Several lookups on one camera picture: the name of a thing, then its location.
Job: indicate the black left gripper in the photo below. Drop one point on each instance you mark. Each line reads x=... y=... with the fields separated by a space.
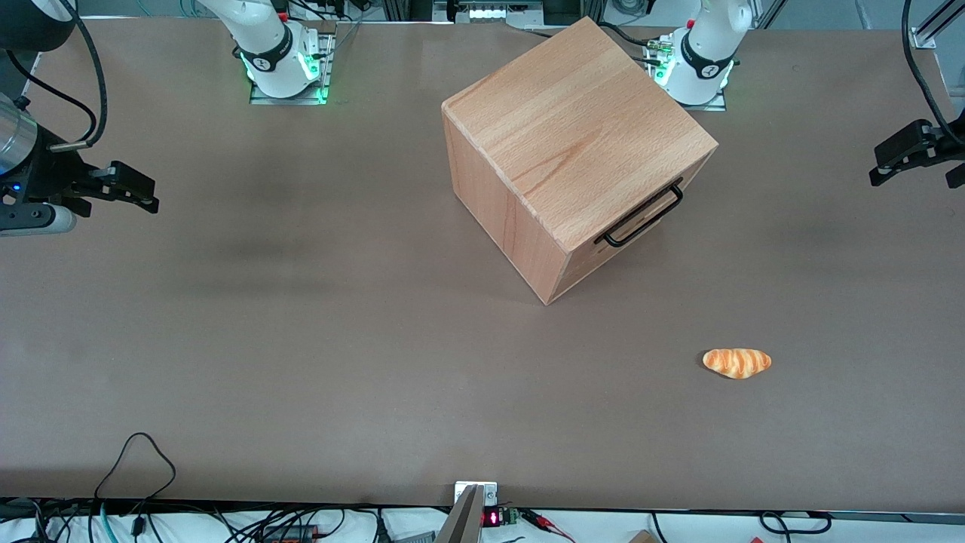
x=951 y=145

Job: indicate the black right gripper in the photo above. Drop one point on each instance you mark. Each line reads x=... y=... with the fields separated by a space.
x=47 y=179

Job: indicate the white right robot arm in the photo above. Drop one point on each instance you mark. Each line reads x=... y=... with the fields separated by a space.
x=271 y=45

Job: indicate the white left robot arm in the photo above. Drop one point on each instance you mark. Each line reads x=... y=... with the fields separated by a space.
x=701 y=53

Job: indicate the beech wood drawer cabinet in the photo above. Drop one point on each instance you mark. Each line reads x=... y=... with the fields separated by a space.
x=573 y=121

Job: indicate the orange toy bread roll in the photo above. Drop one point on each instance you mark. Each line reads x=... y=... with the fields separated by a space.
x=737 y=363

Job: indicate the black red power adapter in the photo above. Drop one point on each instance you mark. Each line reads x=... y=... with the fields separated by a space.
x=290 y=534

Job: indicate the white lit device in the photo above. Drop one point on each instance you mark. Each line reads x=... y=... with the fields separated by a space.
x=490 y=11

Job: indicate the brown cardboard piece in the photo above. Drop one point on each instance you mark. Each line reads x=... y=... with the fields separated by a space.
x=642 y=537

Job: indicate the grey metal bar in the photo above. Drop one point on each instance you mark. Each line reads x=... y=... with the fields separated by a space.
x=464 y=524

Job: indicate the red digit display module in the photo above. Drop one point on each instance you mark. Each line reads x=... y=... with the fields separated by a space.
x=491 y=518

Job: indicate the red black clip lead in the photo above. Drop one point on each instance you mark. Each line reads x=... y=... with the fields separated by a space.
x=554 y=529

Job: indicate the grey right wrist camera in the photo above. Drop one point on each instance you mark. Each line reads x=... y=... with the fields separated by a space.
x=38 y=220

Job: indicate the aluminium frame profile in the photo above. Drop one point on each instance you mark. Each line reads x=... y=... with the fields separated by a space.
x=769 y=13
x=923 y=38

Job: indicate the small white metal bracket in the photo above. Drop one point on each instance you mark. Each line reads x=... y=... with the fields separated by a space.
x=490 y=494

